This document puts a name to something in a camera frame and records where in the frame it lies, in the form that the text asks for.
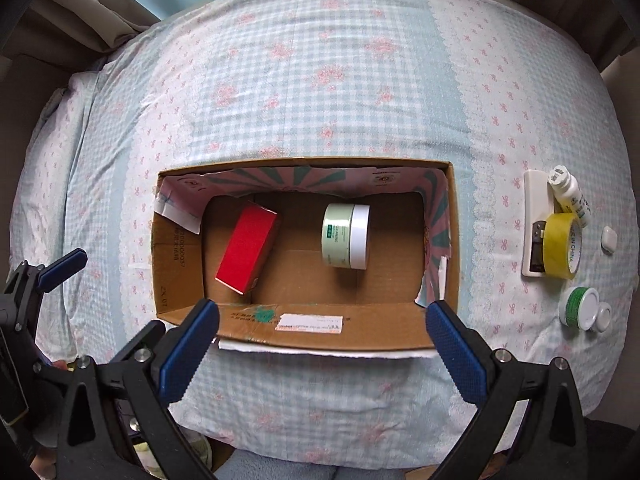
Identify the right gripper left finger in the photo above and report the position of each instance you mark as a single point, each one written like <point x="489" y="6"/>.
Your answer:
<point x="150" y="373"/>

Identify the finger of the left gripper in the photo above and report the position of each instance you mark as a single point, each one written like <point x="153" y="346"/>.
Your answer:
<point x="30" y="283"/>

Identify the red rectangular box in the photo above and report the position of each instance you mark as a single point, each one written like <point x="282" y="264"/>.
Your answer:
<point x="248" y="248"/>

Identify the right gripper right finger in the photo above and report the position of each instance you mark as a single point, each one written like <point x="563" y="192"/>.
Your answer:
<point x="551" y="441"/>

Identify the white pill bottle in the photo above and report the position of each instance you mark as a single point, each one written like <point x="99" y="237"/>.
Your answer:
<point x="569" y="195"/>

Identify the cardboard box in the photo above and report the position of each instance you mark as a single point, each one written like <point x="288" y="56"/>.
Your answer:
<point x="297" y="301"/>

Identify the white remote case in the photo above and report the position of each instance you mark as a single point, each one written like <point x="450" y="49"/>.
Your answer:
<point x="538" y="207"/>

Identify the green jar white lid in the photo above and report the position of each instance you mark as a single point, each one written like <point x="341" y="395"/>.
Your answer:
<point x="579" y="307"/>

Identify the checkered floral bed sheet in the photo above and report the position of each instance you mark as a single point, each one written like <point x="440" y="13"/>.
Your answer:
<point x="477" y="83"/>

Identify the white earbuds case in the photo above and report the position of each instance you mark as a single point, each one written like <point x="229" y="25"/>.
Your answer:
<point x="609" y="240"/>

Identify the yellow tape roll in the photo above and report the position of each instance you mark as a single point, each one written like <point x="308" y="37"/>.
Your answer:
<point x="562" y="246"/>

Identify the small white round jar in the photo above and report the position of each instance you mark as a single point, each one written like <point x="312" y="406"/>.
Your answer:
<point x="604" y="317"/>

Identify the pale green cream jar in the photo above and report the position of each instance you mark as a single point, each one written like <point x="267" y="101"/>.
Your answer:
<point x="345" y="236"/>

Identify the left brown curtain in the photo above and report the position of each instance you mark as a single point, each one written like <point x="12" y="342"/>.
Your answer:
<point x="70" y="33"/>

